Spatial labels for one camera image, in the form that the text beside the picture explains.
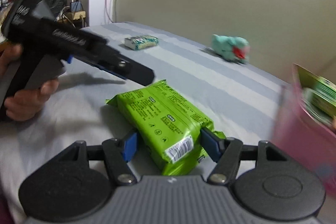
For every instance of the green printed box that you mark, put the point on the green printed box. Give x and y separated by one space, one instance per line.
321 100

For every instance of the green wet wipes packet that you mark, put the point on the green wet wipes packet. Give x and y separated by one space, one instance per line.
162 119

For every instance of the small striped tissue pack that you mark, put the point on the small striped tissue pack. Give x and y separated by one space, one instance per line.
141 41

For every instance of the beige power strip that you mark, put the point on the beige power strip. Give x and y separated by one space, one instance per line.
75 15

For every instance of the teal plush toy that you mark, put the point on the teal plush toy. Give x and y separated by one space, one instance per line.
231 48

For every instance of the pink storage box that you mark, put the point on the pink storage box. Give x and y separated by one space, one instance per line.
299 134

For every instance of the blue plug adapter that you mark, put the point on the blue plug adapter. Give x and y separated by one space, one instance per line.
76 5

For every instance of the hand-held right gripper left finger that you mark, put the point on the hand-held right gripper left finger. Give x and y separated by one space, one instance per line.
130 146

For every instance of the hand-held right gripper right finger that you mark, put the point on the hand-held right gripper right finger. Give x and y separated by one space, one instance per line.
211 144

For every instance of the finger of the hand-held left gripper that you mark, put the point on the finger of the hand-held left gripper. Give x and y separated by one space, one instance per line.
131 70

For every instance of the person's left hand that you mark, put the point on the person's left hand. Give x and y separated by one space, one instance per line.
29 100

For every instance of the striped bed sheet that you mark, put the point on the striped bed sheet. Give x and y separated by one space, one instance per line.
210 82

